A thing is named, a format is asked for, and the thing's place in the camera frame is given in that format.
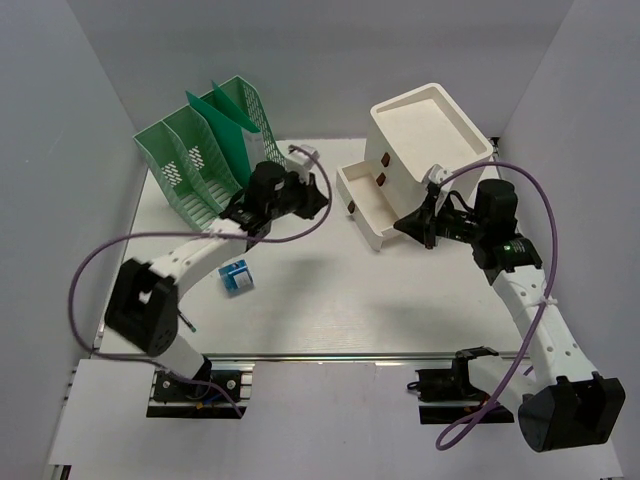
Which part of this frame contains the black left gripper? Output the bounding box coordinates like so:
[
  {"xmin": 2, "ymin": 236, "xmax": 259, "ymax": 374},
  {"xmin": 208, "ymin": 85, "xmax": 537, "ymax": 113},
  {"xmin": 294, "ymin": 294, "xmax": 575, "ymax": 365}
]
[{"xmin": 267, "ymin": 170, "xmax": 328, "ymax": 221}]

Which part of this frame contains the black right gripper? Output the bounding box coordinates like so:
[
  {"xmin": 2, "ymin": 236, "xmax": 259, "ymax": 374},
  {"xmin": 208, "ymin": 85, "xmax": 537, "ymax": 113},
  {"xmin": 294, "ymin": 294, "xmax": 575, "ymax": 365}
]
[{"xmin": 394, "ymin": 192, "xmax": 487, "ymax": 249}]

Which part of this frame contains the white bottom drawer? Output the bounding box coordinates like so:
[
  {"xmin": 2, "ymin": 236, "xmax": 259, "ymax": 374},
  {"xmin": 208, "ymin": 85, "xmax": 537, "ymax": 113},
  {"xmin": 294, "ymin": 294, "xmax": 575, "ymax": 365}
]
[{"xmin": 336, "ymin": 161, "xmax": 416, "ymax": 251}]

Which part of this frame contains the green file folder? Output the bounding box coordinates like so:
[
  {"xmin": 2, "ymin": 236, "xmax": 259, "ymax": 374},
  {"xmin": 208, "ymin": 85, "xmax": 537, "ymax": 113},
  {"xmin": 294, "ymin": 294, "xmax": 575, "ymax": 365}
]
[{"xmin": 186, "ymin": 83, "xmax": 266, "ymax": 187}]

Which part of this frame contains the blue white small box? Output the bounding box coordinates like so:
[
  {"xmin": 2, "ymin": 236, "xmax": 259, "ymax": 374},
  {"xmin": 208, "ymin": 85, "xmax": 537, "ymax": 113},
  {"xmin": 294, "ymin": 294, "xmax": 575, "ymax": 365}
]
[{"xmin": 218, "ymin": 259, "xmax": 254, "ymax": 297}]

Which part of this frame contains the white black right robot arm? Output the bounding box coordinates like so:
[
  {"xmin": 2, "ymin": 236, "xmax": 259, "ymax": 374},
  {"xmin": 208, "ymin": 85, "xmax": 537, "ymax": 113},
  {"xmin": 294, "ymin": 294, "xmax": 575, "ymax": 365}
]
[{"xmin": 394, "ymin": 179, "xmax": 626, "ymax": 452}]

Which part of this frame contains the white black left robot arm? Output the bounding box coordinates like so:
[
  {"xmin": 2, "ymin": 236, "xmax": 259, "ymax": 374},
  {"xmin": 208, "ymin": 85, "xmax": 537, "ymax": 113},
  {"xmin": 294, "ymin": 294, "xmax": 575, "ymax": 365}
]
[{"xmin": 105, "ymin": 161, "xmax": 333, "ymax": 399}]

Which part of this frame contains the white drawer cabinet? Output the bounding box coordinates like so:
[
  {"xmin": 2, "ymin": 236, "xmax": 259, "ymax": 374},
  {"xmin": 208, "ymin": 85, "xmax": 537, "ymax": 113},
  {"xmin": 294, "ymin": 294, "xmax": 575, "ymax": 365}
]
[{"xmin": 364, "ymin": 83, "xmax": 493, "ymax": 214}]

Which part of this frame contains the green mesh file rack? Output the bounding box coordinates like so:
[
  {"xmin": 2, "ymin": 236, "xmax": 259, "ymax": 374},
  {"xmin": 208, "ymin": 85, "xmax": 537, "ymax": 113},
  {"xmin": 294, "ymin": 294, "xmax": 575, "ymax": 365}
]
[{"xmin": 134, "ymin": 76, "xmax": 285, "ymax": 231}]

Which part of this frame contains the green pen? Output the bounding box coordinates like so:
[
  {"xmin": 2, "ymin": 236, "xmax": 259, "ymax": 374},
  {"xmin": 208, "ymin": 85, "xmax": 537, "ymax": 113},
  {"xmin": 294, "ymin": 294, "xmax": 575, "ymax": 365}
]
[{"xmin": 181, "ymin": 315, "xmax": 197, "ymax": 333}]

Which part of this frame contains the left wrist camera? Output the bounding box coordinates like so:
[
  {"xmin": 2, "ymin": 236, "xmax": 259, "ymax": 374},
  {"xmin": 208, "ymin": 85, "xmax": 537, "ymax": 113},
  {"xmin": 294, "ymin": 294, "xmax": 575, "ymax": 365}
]
[{"xmin": 286, "ymin": 145, "xmax": 320, "ymax": 176}]

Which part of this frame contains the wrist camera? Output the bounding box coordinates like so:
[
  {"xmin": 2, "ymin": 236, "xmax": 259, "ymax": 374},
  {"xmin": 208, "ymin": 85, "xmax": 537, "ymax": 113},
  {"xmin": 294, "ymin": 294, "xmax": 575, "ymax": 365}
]
[
  {"xmin": 286, "ymin": 145, "xmax": 320, "ymax": 176},
  {"xmin": 421, "ymin": 164, "xmax": 451, "ymax": 197}
]

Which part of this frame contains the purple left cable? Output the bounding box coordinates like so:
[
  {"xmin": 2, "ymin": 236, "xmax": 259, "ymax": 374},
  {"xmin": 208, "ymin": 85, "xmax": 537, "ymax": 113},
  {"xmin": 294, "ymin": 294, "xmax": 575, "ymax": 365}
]
[{"xmin": 67, "ymin": 144, "xmax": 334, "ymax": 419}]

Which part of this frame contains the purple cable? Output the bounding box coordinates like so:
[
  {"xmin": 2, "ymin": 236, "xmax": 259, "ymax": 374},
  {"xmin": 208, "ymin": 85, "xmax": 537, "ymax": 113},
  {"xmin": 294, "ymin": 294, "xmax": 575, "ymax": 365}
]
[
  {"xmin": 435, "ymin": 159, "xmax": 559, "ymax": 451},
  {"xmin": 67, "ymin": 144, "xmax": 334, "ymax": 419}
]

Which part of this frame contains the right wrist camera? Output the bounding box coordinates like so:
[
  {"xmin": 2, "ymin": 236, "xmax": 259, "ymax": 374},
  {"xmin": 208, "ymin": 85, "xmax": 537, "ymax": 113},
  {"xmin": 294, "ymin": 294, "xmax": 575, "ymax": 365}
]
[{"xmin": 421, "ymin": 164, "xmax": 451, "ymax": 197}]

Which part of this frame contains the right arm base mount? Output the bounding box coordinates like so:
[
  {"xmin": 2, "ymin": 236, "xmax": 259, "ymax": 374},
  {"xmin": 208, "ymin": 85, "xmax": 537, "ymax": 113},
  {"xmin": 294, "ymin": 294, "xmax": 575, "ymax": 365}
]
[{"xmin": 406, "ymin": 346, "xmax": 499, "ymax": 425}]

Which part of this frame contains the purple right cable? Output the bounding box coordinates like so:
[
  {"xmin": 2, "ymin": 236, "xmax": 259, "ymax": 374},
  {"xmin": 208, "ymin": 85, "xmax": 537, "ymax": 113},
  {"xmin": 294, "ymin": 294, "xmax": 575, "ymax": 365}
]
[{"xmin": 435, "ymin": 159, "xmax": 559, "ymax": 451}]

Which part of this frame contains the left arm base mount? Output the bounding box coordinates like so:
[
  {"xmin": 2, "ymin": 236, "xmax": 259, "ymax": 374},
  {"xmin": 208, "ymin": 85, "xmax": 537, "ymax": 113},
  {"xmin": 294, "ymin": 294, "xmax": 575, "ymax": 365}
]
[{"xmin": 146, "ymin": 361, "xmax": 252, "ymax": 420}]

